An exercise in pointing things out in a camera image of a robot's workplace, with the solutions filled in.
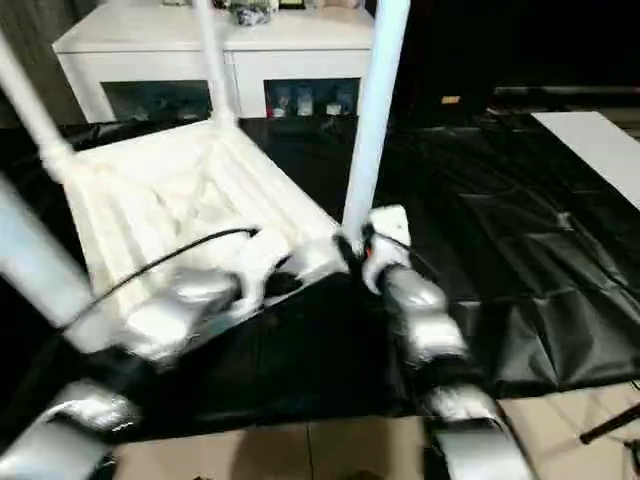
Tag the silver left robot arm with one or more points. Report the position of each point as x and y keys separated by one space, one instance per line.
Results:
x=165 y=315

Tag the white sideboard with glass doors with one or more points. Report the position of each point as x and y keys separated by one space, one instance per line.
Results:
x=150 y=55

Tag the small white bottle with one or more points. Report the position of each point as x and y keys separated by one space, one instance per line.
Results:
x=282 y=105
x=335 y=107

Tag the black tripod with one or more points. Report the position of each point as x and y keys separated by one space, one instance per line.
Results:
x=610 y=425

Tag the dark picture frame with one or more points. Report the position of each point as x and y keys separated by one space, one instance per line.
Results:
x=292 y=4

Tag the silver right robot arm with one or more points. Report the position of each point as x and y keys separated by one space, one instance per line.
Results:
x=425 y=300

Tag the small tan box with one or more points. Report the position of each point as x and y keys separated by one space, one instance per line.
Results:
x=450 y=100

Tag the black plastic cover mat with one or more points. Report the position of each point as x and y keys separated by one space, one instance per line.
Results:
x=500 y=225

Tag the white plastic table top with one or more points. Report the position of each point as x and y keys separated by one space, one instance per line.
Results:
x=175 y=175

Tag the grey curtain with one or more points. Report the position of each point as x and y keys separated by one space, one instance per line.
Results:
x=45 y=15

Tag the white flat board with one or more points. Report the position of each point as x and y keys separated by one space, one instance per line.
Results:
x=595 y=145

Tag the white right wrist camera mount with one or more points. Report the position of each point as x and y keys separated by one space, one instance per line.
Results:
x=390 y=220

